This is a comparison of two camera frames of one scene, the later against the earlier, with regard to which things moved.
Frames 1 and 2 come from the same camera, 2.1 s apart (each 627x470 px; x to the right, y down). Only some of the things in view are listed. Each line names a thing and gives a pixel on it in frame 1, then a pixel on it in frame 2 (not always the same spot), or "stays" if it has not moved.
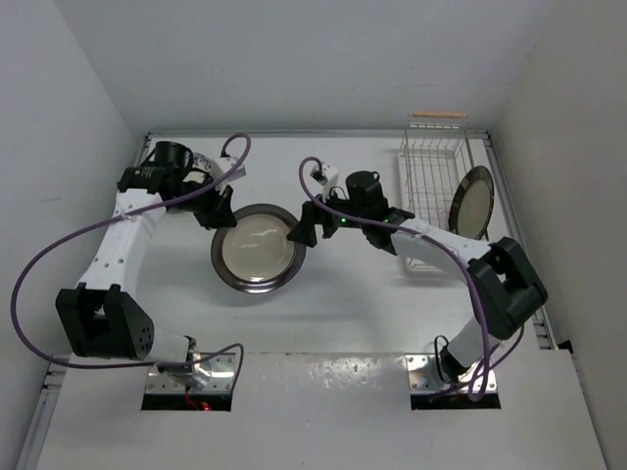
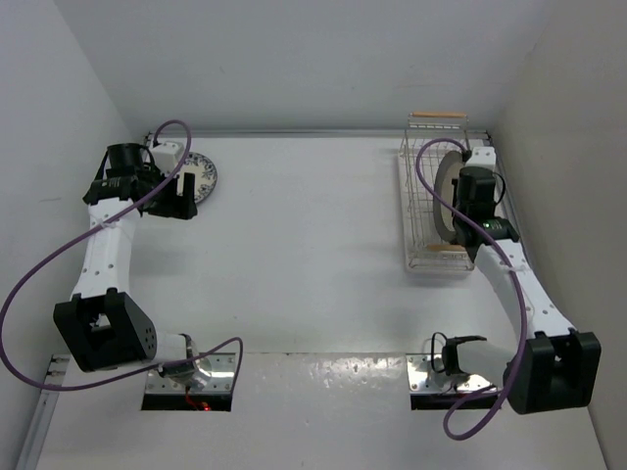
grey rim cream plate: [256, 257] -> [448, 170]
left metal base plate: [213, 375] stays
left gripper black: [218, 212] -> [176, 206]
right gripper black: [306, 230] -> [456, 183]
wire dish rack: [435, 154] stays
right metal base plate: [424, 376] stays
